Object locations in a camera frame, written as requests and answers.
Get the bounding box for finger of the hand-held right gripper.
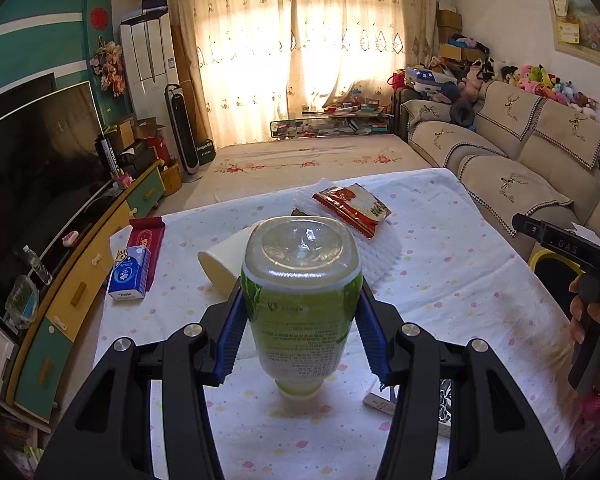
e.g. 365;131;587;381
511;212;600;273

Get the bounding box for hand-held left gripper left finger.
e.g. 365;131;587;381
35;277;248;480

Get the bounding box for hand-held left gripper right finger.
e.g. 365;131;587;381
356;280;563;480

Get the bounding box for black bin with yellow rim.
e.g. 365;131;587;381
527;249;581;281

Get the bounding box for white floral carton box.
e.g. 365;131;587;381
362;377;453;438

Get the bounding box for green plastic bottle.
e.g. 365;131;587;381
240;215;365;402

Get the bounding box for cream dotted paper cup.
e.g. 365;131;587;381
197;227;261;298

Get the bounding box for red snack packet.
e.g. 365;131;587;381
312;183;393;239

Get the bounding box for white crumpled paper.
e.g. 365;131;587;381
567;220;600;248

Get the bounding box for beige sofa with covers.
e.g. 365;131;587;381
397;80;600;261

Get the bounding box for white dotted tablecloth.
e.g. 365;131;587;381
92;167;581;480

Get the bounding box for blue tissue pack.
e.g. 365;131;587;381
106;246;152;302

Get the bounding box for flat red box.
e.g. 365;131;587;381
128;215;167;292

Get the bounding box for yellow and green television cabinet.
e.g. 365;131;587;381
5;160;166;421

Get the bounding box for row of plush toys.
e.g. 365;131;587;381
467;57;600;121

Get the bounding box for yellow bucket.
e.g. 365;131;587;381
160;160;181;196

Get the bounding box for floral floor mat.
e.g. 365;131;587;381
182;134;438;211

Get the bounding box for clear water bottle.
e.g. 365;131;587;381
21;245;53;286

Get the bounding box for pile of bags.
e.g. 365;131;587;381
392;65;461;93

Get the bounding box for black tower fan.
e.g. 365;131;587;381
164;82;202;176

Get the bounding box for tall black box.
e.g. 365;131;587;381
94;135;118;176

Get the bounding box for glass coffee table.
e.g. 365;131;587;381
270;105;396;141

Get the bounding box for open cardboard boxes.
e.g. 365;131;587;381
105;115;166;148

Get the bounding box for shelf of books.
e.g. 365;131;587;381
0;400;51;480

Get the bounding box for stacked cardboard boxes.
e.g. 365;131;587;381
436;7;491;63

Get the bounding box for large curved television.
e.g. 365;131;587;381
0;80;112;316

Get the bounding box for cream embroidered curtain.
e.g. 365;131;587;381
290;0;438;126
167;0;301;148

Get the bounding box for white standing air conditioner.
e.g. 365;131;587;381
119;10;181;133

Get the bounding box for hanging artificial flowers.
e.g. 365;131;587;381
90;37;128;98

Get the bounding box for flat black television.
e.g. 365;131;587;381
0;72;57;108

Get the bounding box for framed wall picture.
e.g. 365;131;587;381
542;0;600;68

